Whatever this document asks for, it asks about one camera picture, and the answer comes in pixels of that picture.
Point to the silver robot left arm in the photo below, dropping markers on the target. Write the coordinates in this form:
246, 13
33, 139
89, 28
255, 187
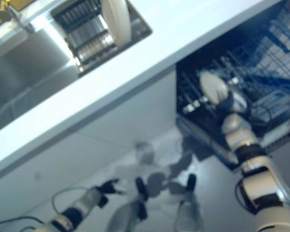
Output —
77, 207

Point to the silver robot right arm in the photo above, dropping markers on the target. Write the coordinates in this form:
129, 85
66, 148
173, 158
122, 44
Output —
253, 169

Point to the chrome pull-down kitchen faucet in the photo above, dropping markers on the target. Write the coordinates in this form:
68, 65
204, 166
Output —
17, 19

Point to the open dishwasher with rack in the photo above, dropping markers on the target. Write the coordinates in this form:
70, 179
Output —
207, 142

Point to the black robot foot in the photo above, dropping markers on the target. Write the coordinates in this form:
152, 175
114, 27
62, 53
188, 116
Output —
191, 183
141, 186

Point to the cream ceramic plate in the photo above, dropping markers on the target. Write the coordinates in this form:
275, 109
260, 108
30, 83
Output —
212, 87
117, 21

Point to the black robot left foot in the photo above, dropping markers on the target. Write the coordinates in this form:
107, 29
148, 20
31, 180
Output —
141, 186

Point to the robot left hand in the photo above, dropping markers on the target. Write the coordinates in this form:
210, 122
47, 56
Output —
110, 187

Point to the grey robot right leg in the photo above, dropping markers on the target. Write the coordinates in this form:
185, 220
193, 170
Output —
191, 212

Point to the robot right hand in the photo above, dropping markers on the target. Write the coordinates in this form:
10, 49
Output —
234, 104

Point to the black dish drying rack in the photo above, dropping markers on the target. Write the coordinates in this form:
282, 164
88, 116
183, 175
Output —
87, 36

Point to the black robot right foot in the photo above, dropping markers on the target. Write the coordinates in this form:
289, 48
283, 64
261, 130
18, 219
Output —
191, 183

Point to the stainless steel sink basin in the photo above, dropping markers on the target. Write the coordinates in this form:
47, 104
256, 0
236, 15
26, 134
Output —
26, 72

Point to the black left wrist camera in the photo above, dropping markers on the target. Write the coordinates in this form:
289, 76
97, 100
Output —
102, 202

